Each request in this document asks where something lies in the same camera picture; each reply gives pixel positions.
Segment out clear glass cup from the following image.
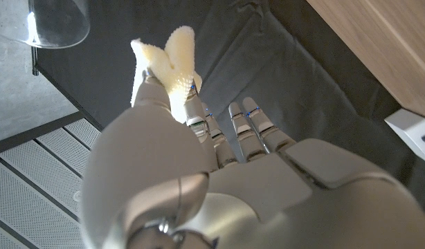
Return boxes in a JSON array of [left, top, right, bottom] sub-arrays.
[[0, 0, 91, 49]]

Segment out yellow sponge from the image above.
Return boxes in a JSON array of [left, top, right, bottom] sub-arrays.
[[129, 26, 204, 124]]

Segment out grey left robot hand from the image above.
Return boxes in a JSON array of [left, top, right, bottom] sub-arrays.
[[79, 68, 425, 249]]

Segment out black backdrop stand pole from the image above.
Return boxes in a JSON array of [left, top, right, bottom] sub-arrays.
[[31, 46, 39, 77]]

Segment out white power strip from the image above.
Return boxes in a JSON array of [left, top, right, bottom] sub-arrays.
[[384, 108, 425, 167]]

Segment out black backdrop cloth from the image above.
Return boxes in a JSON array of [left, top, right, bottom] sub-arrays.
[[31, 0, 425, 219]]

